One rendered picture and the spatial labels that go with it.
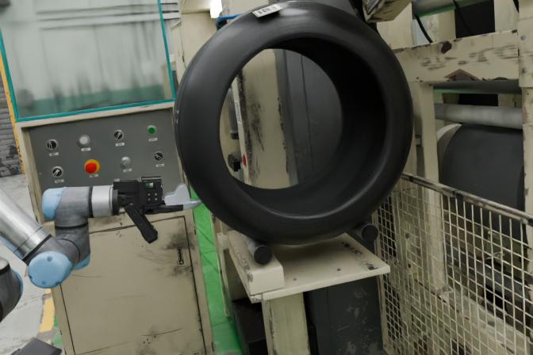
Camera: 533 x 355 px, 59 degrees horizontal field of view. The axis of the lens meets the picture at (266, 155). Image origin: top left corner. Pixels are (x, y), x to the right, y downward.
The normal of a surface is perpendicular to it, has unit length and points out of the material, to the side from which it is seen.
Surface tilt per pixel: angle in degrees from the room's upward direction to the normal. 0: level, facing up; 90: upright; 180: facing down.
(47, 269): 90
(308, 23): 79
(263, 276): 90
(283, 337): 90
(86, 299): 90
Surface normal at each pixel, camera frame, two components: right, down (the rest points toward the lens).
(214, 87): 0.05, 0.07
